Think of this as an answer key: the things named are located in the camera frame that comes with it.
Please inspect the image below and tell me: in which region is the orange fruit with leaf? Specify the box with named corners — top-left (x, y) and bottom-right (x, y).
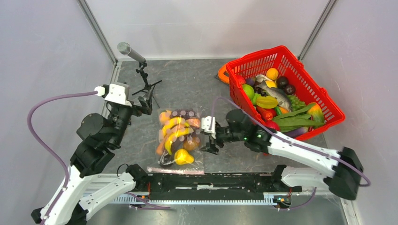
top-left (159, 110), bottom-right (171, 125)

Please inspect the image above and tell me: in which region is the yellow bell pepper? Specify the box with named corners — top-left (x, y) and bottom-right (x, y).
top-left (174, 149), bottom-right (195, 165)

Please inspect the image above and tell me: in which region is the papaya slice orange brown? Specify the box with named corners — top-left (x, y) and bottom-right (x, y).
top-left (155, 119), bottom-right (200, 156)

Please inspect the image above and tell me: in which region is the clear zip top bag pink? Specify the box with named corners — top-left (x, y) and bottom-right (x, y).
top-left (147, 108), bottom-right (205, 175)

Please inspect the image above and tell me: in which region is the yellow banana bunch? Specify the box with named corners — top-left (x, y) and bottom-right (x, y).
top-left (161, 117), bottom-right (193, 155)

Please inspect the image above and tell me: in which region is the dark red grape bunch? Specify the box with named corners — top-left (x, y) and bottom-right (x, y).
top-left (170, 108), bottom-right (200, 120)

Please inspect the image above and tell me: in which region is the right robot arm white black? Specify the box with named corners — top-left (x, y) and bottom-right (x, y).
top-left (200, 109), bottom-right (365, 201)

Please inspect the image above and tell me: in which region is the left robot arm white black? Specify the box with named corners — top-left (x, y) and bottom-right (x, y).
top-left (31, 97), bottom-right (152, 225)

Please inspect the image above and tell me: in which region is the orange carrot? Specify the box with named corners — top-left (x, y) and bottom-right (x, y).
top-left (256, 106), bottom-right (277, 121)

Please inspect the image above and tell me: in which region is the red apple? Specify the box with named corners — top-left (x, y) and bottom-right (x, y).
top-left (265, 120), bottom-right (280, 131)

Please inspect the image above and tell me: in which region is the yellow star fruit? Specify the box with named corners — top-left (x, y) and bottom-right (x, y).
top-left (256, 96), bottom-right (278, 109)

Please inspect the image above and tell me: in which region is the black tripod stand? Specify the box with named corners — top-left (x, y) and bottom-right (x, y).
top-left (132, 61), bottom-right (162, 108)

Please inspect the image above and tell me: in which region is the green apple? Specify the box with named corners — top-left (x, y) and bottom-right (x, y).
top-left (242, 84), bottom-right (255, 101)

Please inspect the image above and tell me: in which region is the grey fish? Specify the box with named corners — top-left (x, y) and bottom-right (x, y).
top-left (255, 75), bottom-right (292, 112)

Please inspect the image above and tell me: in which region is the red strawberry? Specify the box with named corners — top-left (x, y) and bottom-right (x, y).
top-left (235, 75), bottom-right (246, 86)

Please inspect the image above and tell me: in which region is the purple eggplant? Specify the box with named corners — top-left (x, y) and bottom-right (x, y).
top-left (284, 127), bottom-right (309, 138)

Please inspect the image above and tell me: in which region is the grey microphone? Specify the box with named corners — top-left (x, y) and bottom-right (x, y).
top-left (117, 42), bottom-right (146, 63)

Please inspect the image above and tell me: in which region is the green grape bunch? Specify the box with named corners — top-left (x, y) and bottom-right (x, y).
top-left (288, 95), bottom-right (306, 111)

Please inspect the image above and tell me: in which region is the green leafy vegetable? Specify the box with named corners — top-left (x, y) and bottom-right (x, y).
top-left (272, 103), bottom-right (325, 133)

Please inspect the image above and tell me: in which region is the dark mangosteen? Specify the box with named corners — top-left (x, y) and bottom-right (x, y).
top-left (276, 76), bottom-right (290, 89)

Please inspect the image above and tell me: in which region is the dark plum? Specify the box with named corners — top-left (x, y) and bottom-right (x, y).
top-left (284, 84), bottom-right (296, 95)

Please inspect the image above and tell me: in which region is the small orange fruit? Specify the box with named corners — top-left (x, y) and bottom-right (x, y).
top-left (266, 68), bottom-right (279, 81)

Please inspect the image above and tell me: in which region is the mango orange green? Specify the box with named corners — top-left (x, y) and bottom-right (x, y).
top-left (307, 103), bottom-right (324, 124)

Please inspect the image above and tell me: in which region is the red plastic basket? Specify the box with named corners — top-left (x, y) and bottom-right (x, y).
top-left (226, 45), bottom-right (345, 141)

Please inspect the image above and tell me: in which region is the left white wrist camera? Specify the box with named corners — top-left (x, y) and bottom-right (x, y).
top-left (105, 82), bottom-right (132, 106)

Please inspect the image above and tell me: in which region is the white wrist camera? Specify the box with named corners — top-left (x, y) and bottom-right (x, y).
top-left (105, 82), bottom-right (132, 106)
top-left (200, 116), bottom-right (216, 139)

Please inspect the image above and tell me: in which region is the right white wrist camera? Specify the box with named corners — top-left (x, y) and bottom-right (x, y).
top-left (200, 116), bottom-right (216, 139)

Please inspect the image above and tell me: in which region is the orange plastic handle piece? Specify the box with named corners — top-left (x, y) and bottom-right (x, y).
top-left (216, 64), bottom-right (229, 84)

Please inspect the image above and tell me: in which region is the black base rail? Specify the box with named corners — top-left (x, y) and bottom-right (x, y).
top-left (131, 172), bottom-right (302, 200)

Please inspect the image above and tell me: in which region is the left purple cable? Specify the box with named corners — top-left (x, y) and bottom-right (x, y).
top-left (26, 90), bottom-right (100, 225)

